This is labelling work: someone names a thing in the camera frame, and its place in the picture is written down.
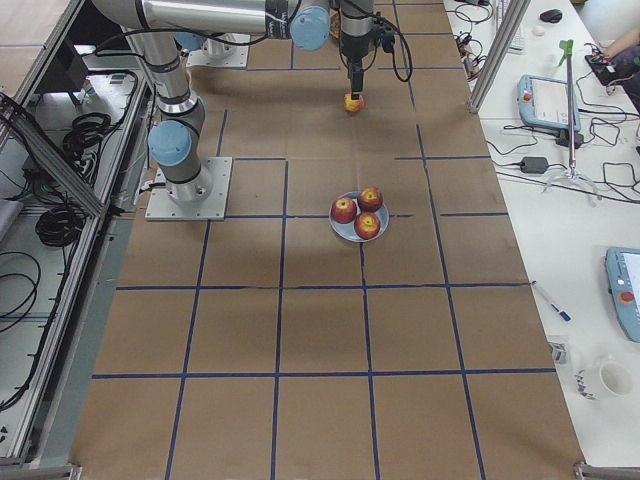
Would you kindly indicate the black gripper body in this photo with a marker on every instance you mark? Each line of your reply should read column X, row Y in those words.
column 354, row 46

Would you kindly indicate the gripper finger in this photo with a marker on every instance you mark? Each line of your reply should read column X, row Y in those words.
column 356, row 78

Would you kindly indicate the yellow-red apple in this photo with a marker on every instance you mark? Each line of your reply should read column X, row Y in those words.
column 353, row 103

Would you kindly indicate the red apple on plate back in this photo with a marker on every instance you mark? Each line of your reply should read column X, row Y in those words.
column 370, row 199

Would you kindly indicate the red apple on plate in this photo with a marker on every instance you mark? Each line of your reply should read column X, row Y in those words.
column 370, row 199
column 367, row 225
column 343, row 210

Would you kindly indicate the red apple on plate left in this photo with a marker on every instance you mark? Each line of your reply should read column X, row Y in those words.
column 343, row 210

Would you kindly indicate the red apple on plate front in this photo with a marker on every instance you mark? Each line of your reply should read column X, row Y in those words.
column 367, row 225

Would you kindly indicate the light blue plate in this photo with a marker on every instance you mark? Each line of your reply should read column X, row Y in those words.
column 346, row 231

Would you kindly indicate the left teach pendant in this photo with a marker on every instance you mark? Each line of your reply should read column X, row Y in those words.
column 543, row 102

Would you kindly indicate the teach pendant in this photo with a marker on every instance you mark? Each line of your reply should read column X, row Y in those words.
column 622, row 268
column 543, row 102

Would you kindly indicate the black power adapter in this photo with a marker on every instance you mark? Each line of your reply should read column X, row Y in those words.
column 533, row 165

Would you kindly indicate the black computer mouse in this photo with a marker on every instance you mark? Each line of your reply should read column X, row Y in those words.
column 551, row 16

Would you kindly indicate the metal tripod stand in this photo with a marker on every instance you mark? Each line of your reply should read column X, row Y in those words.
column 570, row 173

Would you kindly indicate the blue white pen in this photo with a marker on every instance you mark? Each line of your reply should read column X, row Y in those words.
column 562, row 313

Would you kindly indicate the right teach pendant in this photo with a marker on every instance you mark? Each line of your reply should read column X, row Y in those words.
column 622, row 268

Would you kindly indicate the white mug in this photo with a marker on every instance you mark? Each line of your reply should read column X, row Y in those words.
column 604, row 378

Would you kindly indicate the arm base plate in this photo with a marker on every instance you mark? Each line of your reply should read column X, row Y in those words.
column 219, row 56
column 203, row 199

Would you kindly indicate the aluminium frame post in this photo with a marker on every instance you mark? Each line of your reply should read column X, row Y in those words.
column 512, row 17

